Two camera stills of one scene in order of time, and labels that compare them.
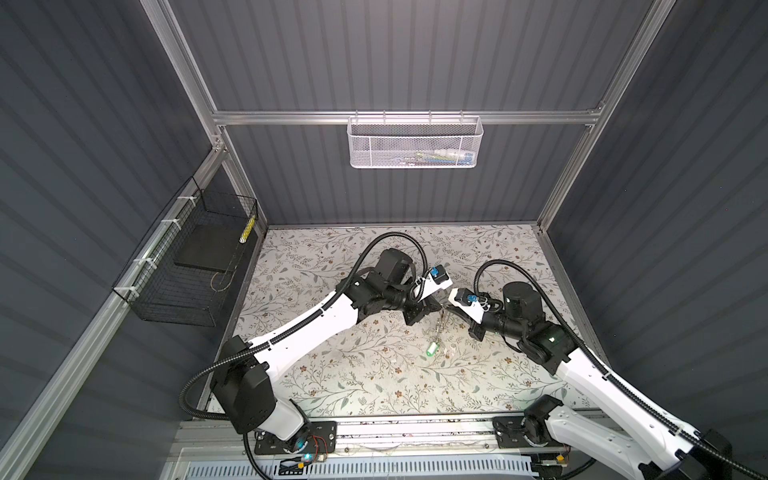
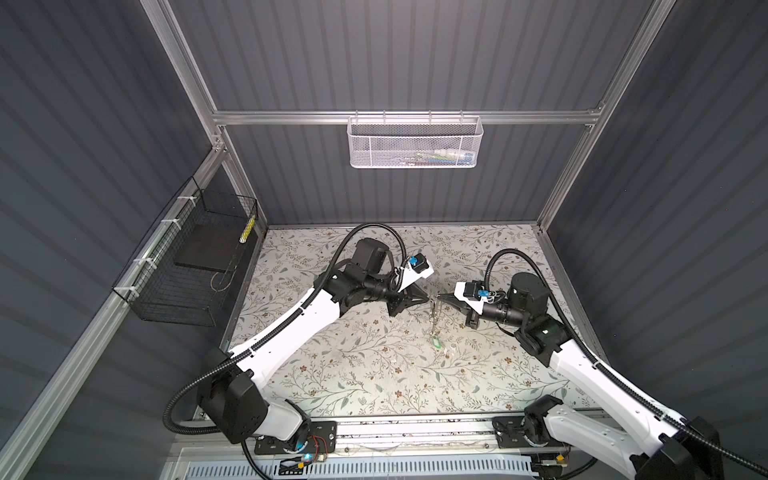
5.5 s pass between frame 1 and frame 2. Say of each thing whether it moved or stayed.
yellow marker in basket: stayed
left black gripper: moved
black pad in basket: stayed
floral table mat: stayed
